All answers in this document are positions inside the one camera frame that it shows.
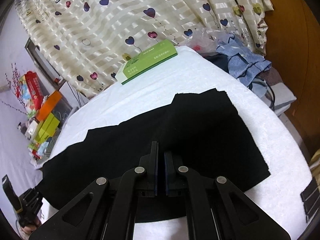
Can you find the blue patterned garment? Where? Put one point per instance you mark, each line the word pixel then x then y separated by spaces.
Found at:
pixel 241 63

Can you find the left hand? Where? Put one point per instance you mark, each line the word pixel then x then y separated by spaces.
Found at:
pixel 29 229

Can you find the heart patterned cream curtain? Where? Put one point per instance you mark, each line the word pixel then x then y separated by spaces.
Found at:
pixel 87 41

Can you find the lime green box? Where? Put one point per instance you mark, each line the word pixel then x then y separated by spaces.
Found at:
pixel 47 129

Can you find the black pants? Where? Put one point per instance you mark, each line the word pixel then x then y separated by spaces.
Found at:
pixel 200 131

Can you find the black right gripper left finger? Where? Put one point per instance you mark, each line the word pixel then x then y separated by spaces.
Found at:
pixel 135 186

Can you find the orange box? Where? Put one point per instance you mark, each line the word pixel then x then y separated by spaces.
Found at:
pixel 48 105

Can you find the brown wooden headboard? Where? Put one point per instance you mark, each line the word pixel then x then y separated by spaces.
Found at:
pixel 293 48

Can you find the green white flat box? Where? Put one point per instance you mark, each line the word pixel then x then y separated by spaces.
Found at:
pixel 146 60

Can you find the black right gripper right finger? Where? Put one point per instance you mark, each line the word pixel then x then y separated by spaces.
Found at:
pixel 183 189

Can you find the red cartoon gift box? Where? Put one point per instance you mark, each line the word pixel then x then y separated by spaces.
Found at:
pixel 31 93

